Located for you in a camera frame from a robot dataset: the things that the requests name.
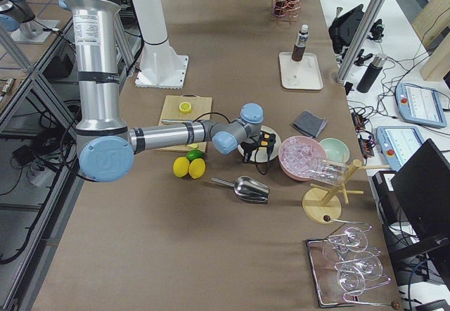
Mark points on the yellow lemon right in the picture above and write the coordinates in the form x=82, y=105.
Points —
x=197, y=168

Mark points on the white speckled plate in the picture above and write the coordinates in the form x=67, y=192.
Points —
x=261, y=148

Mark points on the yellow lemon left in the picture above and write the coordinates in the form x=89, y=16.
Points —
x=181, y=167

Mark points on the cream plastic tray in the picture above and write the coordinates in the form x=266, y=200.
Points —
x=303, y=75

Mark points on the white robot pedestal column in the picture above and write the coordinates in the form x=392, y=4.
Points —
x=160, y=66

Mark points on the copper wire bottle rack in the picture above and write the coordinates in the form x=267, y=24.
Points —
x=290, y=14

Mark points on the grey folded cloth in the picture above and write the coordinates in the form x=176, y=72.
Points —
x=309, y=124

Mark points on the dark mirrored tray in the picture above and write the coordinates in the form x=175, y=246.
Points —
x=328, y=293

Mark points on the black monitor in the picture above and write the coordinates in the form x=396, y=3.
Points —
x=422, y=189

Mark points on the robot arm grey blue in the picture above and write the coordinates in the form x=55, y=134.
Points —
x=26, y=28
x=106, y=147

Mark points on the black thermos bottle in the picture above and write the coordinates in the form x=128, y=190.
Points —
x=371, y=73

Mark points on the wooden mug tree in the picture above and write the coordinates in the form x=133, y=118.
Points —
x=321, y=203

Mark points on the aluminium frame post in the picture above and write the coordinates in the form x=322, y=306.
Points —
x=368, y=19

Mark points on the yellow lemon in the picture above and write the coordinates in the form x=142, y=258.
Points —
x=197, y=168
x=181, y=167

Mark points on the half lemon slice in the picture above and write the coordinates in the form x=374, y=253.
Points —
x=185, y=107

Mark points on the black power adapter box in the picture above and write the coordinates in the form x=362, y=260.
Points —
x=388, y=200

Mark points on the dark drink bottle on tray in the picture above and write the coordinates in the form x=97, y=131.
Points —
x=300, y=43

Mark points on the wooden cutting board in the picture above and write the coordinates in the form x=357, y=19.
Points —
x=170, y=111

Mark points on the wire glass rack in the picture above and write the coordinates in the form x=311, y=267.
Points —
x=357, y=264

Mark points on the pink bowl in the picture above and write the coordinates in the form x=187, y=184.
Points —
x=295, y=155

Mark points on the metal scoop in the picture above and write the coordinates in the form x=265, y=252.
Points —
x=247, y=189

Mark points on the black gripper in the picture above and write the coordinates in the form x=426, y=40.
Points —
x=249, y=147

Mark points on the mint green bowl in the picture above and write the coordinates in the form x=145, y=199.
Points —
x=335, y=149

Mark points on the black equipment case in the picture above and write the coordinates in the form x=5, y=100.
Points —
x=343, y=28

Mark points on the green lime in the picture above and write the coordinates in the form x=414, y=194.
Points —
x=194, y=154

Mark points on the clear glass on mug tree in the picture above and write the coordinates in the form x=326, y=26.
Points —
x=327, y=171

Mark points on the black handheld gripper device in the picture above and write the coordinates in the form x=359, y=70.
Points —
x=376, y=35

